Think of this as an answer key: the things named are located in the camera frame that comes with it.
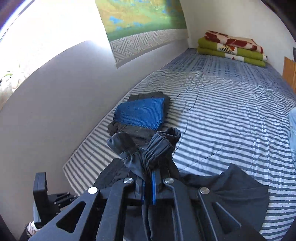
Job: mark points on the blue white striped bedsheet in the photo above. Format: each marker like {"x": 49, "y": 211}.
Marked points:
{"x": 231, "y": 111}

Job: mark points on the dark grey pants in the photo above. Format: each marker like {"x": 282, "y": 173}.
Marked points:
{"x": 231, "y": 192}

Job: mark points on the folded blue garment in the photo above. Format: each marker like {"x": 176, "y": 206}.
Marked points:
{"x": 138, "y": 113}

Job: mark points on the green landscape wall hanging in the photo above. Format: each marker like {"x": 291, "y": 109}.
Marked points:
{"x": 138, "y": 18}

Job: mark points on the folded green patterned blanket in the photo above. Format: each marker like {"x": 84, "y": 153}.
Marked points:
{"x": 231, "y": 54}

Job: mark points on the folded blue and black clothes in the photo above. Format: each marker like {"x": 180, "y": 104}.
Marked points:
{"x": 136, "y": 135}

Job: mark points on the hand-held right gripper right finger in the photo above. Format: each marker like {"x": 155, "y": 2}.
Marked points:
{"x": 154, "y": 187}

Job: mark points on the wooden bed frame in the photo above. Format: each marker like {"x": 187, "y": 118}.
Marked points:
{"x": 290, "y": 74}

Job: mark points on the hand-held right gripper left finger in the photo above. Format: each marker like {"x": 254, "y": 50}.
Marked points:
{"x": 143, "y": 192}

